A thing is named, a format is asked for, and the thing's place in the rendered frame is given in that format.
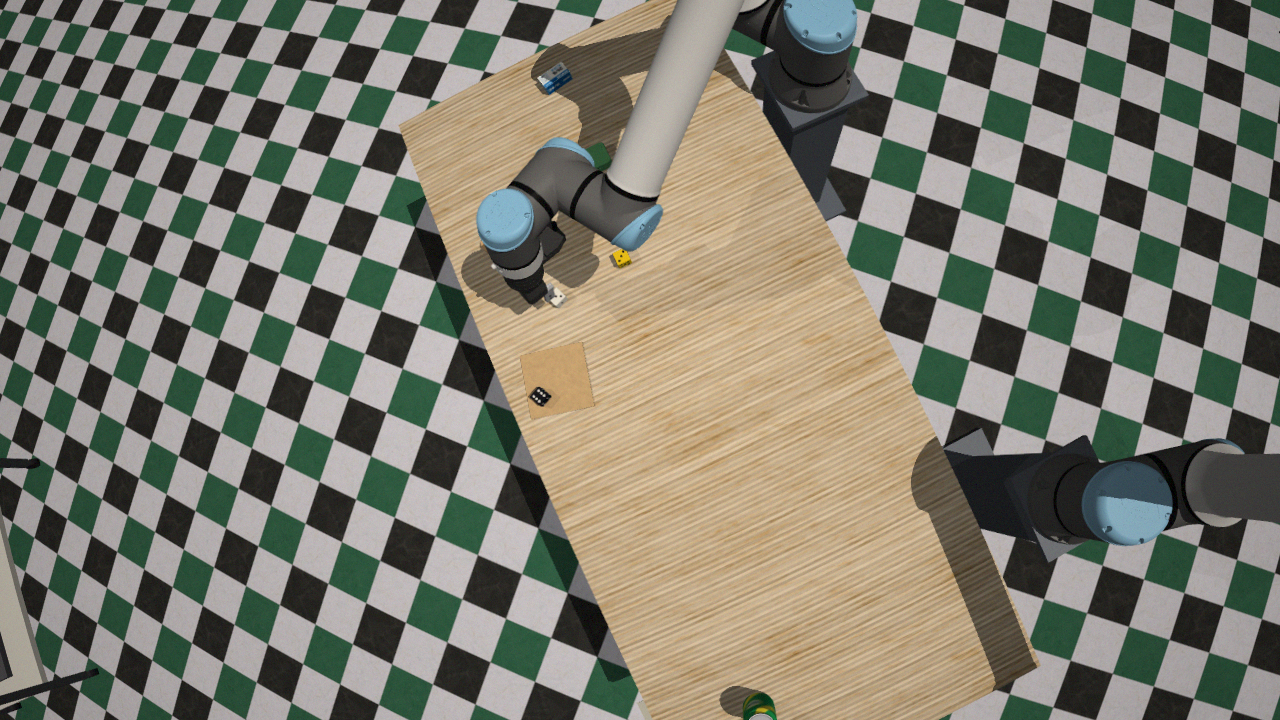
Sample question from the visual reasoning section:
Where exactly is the tan mat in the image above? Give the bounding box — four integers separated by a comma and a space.
519, 343, 596, 420

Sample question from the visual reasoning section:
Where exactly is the wooden table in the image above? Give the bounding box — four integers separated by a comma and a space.
398, 0, 1041, 720

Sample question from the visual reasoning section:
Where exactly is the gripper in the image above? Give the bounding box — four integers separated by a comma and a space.
505, 262, 549, 306

